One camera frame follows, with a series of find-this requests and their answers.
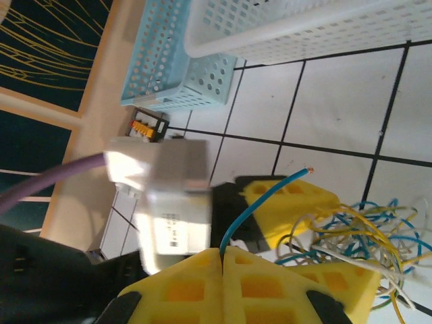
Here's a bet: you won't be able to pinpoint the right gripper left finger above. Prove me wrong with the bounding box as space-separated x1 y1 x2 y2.
97 248 225 324

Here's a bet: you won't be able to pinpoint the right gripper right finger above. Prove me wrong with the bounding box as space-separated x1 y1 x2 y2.
224 246 350 324

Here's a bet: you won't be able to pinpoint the thin yellow wire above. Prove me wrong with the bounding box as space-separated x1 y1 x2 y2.
275 205 406 324

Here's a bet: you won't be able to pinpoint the black terminal block, orange levers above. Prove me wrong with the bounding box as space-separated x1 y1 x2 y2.
126 107 169 142

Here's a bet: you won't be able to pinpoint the light blue plastic basket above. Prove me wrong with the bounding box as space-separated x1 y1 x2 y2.
120 0 237 111

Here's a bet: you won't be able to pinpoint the white plastic basket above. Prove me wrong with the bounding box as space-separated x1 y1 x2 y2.
184 0 432 67

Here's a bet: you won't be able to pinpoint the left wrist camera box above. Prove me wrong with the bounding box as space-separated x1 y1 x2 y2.
104 138 213 271

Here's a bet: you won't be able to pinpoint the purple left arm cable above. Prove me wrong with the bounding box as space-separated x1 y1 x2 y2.
0 151 109 217

